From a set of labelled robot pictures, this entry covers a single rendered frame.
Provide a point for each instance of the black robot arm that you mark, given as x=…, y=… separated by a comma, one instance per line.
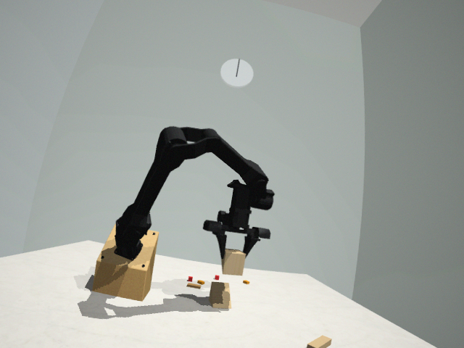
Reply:
x=172, y=149

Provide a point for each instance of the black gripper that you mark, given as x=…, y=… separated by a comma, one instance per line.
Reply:
x=239, y=218

